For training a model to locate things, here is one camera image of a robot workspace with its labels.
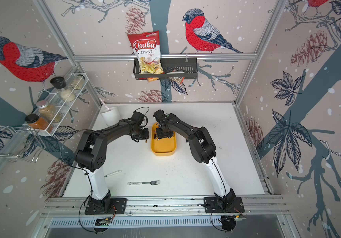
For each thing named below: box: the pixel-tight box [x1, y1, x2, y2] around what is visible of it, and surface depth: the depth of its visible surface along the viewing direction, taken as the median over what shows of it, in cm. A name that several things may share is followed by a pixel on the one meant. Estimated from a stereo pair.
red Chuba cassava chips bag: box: [127, 30, 165, 83], surface depth 85 cm
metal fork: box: [126, 179, 161, 186], surface depth 83 cm
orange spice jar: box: [24, 113, 50, 130], surface depth 62 cm
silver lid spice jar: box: [36, 100, 63, 123], surface depth 67 cm
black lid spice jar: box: [49, 76, 76, 102], surface depth 76 cm
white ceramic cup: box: [100, 106, 121, 127], surface depth 103 cm
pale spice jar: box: [70, 74, 85, 90], surface depth 87 cm
